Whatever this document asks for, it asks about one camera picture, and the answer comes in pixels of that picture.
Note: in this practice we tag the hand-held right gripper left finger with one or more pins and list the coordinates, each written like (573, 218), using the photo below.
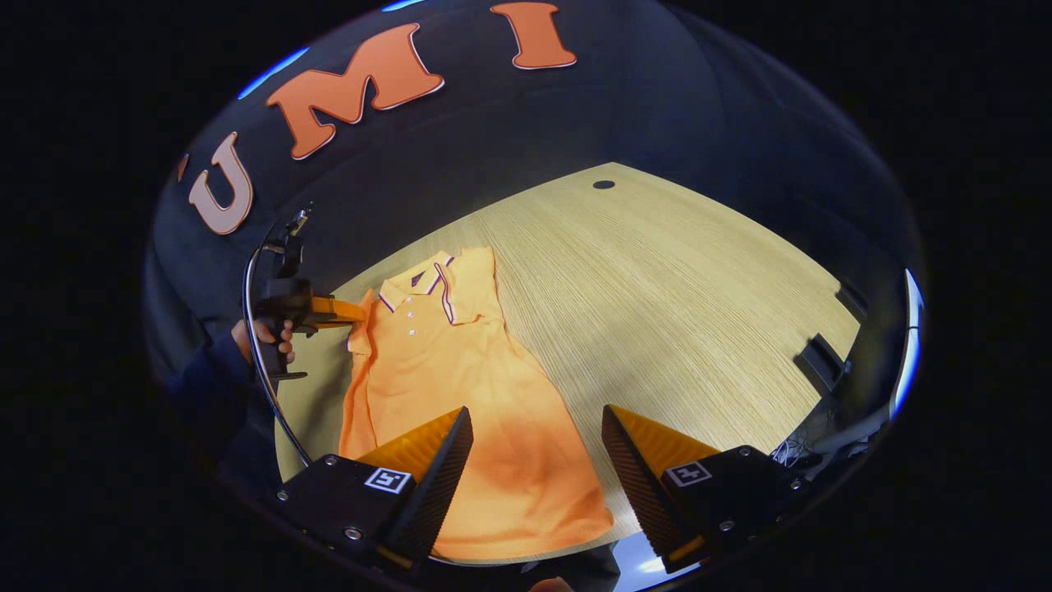
(436, 493)

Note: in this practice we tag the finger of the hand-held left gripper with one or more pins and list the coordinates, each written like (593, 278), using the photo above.
(337, 311)

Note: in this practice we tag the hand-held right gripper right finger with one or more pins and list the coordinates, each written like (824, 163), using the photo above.
(637, 485)

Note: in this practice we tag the orange T-shirt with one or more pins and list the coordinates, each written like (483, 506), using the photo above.
(460, 370)

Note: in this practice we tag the black bracket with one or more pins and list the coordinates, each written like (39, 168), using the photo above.
(822, 362)
(852, 300)

